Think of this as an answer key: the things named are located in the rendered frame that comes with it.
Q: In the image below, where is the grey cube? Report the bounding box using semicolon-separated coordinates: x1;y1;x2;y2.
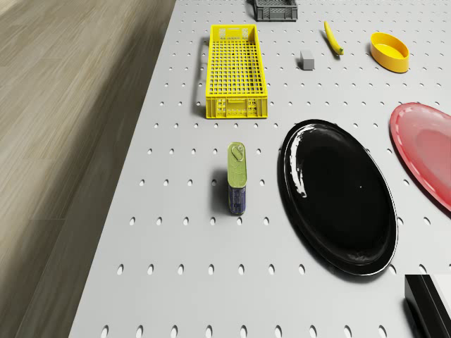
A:
299;49;316;70

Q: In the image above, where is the flat-sided can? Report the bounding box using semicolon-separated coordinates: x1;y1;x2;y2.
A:
226;141;248;216

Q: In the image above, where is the yellow basket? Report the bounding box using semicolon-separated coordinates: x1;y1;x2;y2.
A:
204;23;270;120

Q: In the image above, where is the black plate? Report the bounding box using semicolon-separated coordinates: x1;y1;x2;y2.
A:
279;118;400;277

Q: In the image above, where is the dark grey basket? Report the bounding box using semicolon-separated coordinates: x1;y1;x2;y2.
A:
246;0;299;23

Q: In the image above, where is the banana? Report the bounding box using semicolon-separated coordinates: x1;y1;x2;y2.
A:
323;20;345;57

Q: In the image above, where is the yellow bowl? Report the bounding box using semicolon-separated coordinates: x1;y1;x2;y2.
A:
369;32;411;75

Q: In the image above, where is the red plate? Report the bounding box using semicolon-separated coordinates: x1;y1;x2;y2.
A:
388;101;451;223

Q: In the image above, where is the black stove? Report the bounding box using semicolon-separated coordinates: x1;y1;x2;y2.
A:
404;273;451;338

